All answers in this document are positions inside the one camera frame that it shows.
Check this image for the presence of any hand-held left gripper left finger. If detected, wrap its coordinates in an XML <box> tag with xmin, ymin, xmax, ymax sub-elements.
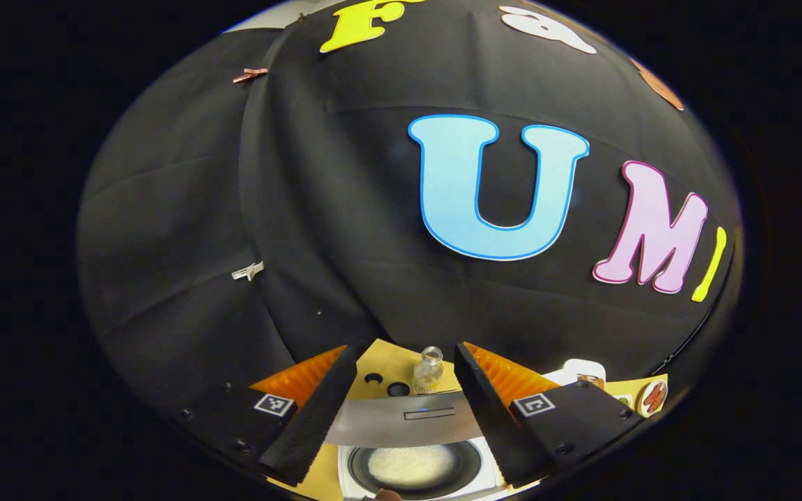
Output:
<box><xmin>164</xmin><ymin>344</ymin><xmax>361</xmax><ymax>488</ymax></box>

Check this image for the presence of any small glass bottle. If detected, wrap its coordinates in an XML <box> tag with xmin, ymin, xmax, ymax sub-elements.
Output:
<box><xmin>413</xmin><ymin>346</ymin><xmax>445</xmax><ymax>395</ymax></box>

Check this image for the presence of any white plate with red food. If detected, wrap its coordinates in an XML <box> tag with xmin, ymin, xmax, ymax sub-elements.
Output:
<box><xmin>638</xmin><ymin>379</ymin><xmax>669</xmax><ymax>418</ymax></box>

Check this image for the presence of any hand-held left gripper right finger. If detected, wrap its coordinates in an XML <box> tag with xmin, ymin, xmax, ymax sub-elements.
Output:
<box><xmin>453</xmin><ymin>341</ymin><xmax>649</xmax><ymax>488</ymax></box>

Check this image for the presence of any black backdrop cloth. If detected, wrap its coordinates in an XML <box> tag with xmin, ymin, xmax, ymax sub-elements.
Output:
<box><xmin>77</xmin><ymin>0</ymin><xmax>746</xmax><ymax>446</ymax></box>

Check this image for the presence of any white toaster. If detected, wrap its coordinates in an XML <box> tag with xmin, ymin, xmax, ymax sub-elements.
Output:
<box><xmin>544</xmin><ymin>359</ymin><xmax>607</xmax><ymax>388</ymax></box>

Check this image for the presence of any white rice cooker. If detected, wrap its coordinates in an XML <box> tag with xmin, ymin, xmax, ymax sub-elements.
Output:
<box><xmin>324</xmin><ymin>390</ymin><xmax>506</xmax><ymax>501</ymax></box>

